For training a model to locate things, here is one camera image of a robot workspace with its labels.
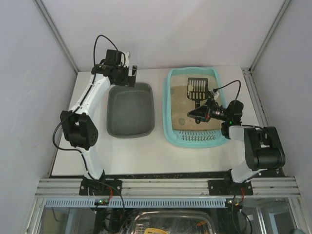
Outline black litter scoop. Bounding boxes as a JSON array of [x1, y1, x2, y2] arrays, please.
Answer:
[[187, 78, 208, 108]]

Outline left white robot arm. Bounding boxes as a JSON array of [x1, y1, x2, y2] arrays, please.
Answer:
[[60, 64, 137, 180]]

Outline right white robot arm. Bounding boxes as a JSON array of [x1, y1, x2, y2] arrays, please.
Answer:
[[187, 98, 286, 184]]

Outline teal cat litter box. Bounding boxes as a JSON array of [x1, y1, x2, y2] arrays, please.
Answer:
[[162, 67, 228, 148]]

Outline beige cat litter sand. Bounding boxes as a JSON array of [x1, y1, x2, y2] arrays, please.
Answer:
[[171, 86, 221, 131]]

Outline dark grey plastic bin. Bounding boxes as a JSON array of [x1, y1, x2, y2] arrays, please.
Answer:
[[107, 82, 155, 138]]

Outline clear plastic tub below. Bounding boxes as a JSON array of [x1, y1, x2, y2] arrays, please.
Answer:
[[120, 210, 216, 234]]

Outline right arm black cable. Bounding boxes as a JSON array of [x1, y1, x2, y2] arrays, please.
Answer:
[[209, 79, 242, 102]]

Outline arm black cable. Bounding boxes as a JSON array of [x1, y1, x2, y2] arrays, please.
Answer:
[[209, 79, 242, 102], [92, 35, 119, 69]]

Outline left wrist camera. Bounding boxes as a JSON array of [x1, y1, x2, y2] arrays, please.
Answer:
[[104, 49, 122, 66]]

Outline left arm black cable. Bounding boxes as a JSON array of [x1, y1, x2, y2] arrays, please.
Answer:
[[92, 35, 119, 69]]

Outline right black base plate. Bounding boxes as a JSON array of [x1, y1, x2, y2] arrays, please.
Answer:
[[208, 180, 254, 196]]

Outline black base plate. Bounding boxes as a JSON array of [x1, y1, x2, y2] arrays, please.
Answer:
[[208, 180, 254, 196], [79, 177, 122, 196]]

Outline blue slotted cable duct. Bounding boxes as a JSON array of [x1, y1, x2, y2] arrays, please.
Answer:
[[45, 197, 226, 208]]

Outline aluminium front rail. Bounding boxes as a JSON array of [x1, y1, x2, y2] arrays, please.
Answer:
[[35, 177, 300, 198]]

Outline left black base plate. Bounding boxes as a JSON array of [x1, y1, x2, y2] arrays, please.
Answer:
[[79, 177, 122, 196]]

